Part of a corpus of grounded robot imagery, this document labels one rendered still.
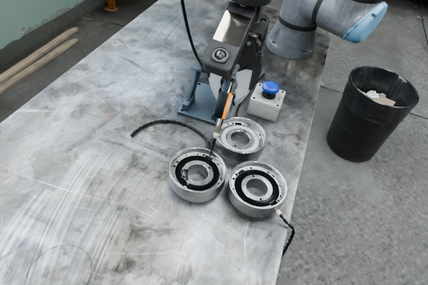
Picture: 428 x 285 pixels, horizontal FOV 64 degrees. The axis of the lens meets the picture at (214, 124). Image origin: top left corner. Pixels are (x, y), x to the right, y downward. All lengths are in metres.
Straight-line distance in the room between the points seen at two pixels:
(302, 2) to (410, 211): 1.29
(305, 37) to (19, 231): 0.83
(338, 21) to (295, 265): 0.99
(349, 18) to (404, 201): 1.24
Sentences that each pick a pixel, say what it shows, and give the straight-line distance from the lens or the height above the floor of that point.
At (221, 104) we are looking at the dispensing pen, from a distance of 0.61.
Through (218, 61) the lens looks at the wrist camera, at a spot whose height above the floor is 1.06.
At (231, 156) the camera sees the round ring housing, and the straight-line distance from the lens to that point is 0.67.
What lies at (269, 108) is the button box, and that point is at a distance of 0.79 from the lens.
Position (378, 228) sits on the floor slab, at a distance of 1.81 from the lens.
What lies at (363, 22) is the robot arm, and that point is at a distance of 0.93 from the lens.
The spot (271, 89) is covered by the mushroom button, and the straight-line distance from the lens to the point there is 0.78.
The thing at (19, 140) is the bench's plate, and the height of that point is 0.80.
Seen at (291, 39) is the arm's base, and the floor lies 0.86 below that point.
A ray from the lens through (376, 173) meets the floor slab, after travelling 2.03.
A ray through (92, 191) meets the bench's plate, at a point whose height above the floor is 0.80.
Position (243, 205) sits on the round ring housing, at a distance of 0.60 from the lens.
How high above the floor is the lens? 1.32
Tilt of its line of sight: 43 degrees down
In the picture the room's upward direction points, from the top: 10 degrees clockwise
